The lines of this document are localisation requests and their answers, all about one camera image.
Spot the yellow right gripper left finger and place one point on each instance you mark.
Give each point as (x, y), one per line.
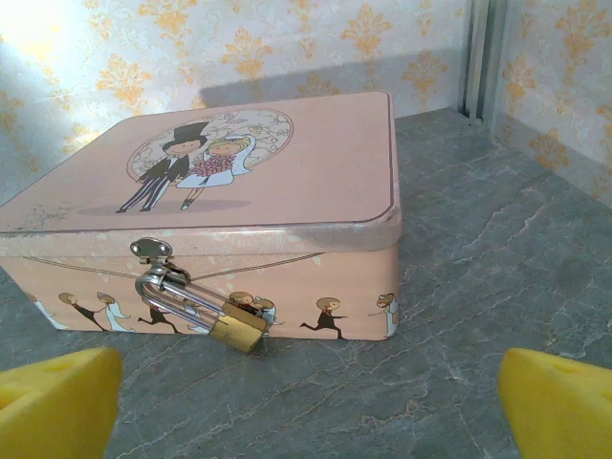
(57, 406)

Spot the aluminium profile post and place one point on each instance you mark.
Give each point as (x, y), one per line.
(478, 57)

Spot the brass padlock with steel shackle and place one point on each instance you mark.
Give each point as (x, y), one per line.
(236, 332)

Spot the pink wedding print tin box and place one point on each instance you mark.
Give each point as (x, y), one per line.
(311, 167)

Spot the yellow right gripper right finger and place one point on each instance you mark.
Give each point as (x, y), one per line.
(559, 411)

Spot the silver metal box hasp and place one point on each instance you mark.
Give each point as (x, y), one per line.
(150, 248)

